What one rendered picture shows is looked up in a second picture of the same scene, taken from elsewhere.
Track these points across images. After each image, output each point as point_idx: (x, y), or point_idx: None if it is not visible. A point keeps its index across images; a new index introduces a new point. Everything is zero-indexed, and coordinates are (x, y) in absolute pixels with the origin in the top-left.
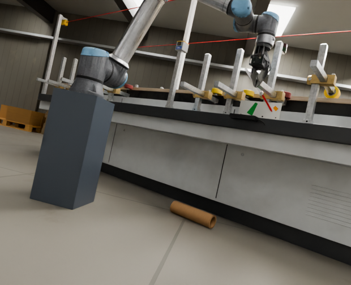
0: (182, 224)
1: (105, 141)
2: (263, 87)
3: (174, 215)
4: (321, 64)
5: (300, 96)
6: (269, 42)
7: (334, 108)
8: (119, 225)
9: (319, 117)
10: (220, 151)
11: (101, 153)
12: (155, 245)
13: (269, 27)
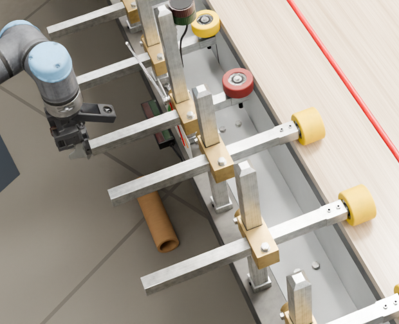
0: (121, 243)
1: None
2: (110, 149)
3: (134, 205)
4: (201, 128)
5: (266, 98)
6: (56, 116)
7: (304, 167)
8: (12, 261)
9: (292, 162)
10: None
11: None
12: (25, 319)
13: (44, 94)
